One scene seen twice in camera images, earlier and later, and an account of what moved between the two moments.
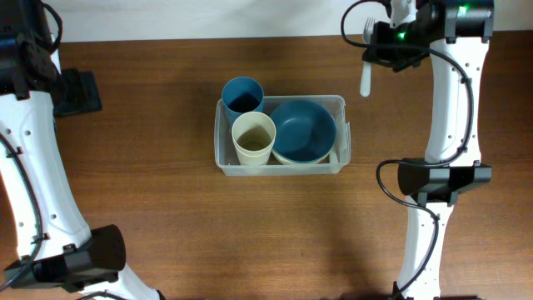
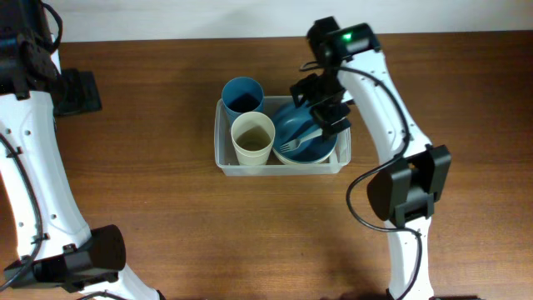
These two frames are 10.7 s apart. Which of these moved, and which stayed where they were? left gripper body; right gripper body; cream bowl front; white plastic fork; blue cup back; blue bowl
Moved: white plastic fork; right gripper body
Stayed: cream bowl front; blue bowl; blue cup back; left gripper body
